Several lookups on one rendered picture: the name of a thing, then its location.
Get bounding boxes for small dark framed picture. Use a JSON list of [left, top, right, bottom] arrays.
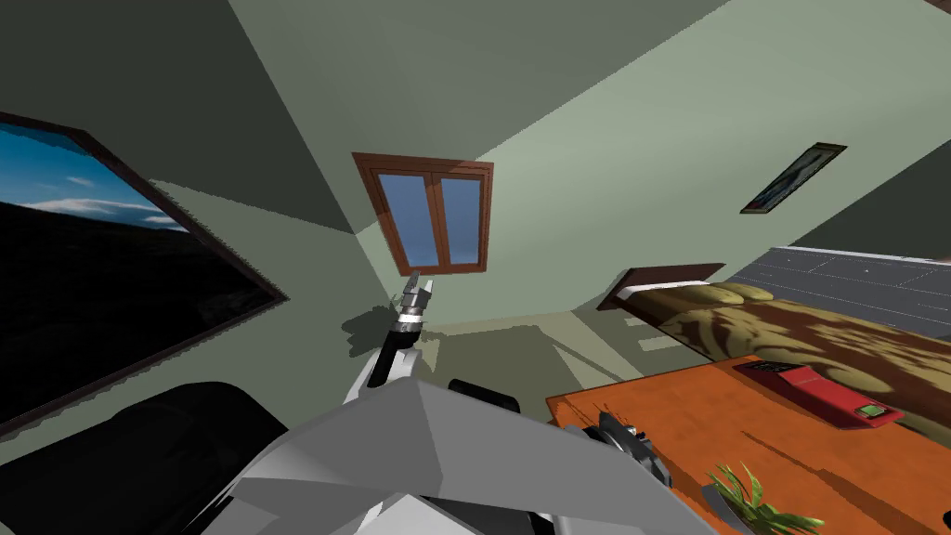
[[739, 141, 849, 216]]

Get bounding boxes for red book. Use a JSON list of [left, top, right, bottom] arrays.
[[733, 358, 907, 432]]

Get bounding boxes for orange wooden table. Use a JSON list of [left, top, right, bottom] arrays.
[[545, 355, 951, 535]]

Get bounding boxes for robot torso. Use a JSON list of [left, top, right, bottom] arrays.
[[181, 374, 723, 535]]

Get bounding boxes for bed with brown patterned cover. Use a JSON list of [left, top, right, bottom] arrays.
[[595, 262, 951, 449]]

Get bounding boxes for brown framed window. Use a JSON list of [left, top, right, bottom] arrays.
[[351, 151, 495, 278]]

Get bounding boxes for green potted plant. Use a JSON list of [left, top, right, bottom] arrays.
[[701, 462, 827, 535]]

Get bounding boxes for dark framed landscape picture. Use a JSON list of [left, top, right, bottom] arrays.
[[0, 111, 290, 438]]

